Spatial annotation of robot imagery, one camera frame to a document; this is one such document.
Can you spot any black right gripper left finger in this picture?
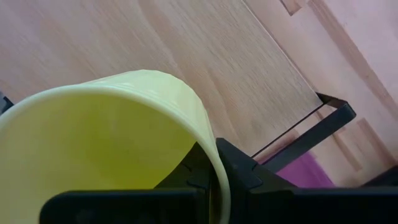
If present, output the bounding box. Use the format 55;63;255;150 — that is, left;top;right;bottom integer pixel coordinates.
39;141;216;224

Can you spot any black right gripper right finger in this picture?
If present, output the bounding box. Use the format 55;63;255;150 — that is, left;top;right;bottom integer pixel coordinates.
216;138;398;224

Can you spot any yellow mug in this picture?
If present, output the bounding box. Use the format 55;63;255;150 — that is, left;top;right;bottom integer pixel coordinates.
0;69;231;224

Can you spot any purple cloth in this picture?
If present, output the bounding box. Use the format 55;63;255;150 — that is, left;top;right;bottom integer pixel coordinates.
264;151;336;189

